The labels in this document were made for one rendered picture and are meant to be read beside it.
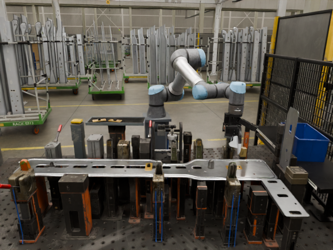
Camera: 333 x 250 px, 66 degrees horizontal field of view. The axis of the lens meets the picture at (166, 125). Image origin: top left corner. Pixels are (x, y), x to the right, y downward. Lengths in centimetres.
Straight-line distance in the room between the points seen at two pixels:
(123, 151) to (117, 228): 42
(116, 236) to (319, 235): 106
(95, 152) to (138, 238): 54
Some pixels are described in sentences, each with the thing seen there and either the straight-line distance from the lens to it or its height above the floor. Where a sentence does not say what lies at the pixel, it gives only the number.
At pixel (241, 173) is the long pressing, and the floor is 100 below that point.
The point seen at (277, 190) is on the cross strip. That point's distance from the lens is 134.
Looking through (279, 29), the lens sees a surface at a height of 182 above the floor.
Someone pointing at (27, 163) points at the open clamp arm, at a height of 109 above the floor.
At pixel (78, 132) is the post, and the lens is 177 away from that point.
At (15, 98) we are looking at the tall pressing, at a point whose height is 60.
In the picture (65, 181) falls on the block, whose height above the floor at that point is 103.
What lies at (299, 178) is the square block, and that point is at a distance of 142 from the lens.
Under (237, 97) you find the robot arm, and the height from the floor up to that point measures 140.
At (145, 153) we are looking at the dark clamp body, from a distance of 157.
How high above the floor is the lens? 166
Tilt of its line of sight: 18 degrees down
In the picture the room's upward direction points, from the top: straight up
